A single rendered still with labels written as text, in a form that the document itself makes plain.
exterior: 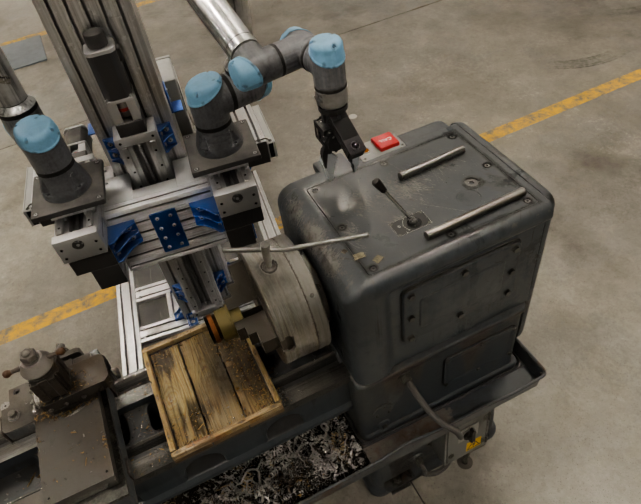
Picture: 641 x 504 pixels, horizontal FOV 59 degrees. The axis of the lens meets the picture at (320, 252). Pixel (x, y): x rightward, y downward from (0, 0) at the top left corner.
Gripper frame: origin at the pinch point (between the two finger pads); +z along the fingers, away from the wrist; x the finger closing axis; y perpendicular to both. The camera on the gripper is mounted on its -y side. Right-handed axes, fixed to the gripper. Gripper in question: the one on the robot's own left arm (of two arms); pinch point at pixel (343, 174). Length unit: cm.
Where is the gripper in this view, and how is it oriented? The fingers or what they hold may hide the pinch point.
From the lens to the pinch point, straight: 145.6
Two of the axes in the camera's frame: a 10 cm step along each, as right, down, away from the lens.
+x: -9.0, 3.8, -2.2
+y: -4.2, -6.2, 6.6
